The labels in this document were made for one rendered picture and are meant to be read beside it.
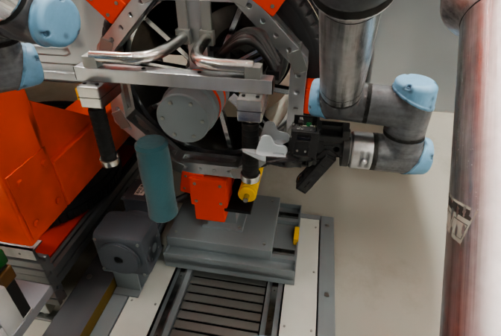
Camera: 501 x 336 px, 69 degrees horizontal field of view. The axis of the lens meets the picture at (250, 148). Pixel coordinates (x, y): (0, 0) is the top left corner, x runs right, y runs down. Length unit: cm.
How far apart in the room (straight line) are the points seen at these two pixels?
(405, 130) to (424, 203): 139
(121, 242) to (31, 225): 27
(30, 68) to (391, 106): 63
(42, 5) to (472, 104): 51
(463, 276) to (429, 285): 146
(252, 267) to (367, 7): 113
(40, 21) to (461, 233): 53
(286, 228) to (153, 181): 72
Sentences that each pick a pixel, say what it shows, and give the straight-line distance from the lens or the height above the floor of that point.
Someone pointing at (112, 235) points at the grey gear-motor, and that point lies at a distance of 125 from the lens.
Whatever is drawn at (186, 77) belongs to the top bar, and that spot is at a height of 97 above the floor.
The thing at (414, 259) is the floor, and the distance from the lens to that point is 178.
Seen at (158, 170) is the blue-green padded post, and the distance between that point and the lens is 100.
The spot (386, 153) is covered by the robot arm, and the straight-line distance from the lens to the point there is 74.
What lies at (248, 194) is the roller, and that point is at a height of 52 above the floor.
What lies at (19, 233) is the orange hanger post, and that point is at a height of 57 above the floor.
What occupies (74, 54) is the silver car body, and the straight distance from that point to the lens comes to 138.
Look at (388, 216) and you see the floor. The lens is 193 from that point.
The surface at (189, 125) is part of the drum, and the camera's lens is 86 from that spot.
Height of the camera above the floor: 126
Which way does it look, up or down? 33 degrees down
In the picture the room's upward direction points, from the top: straight up
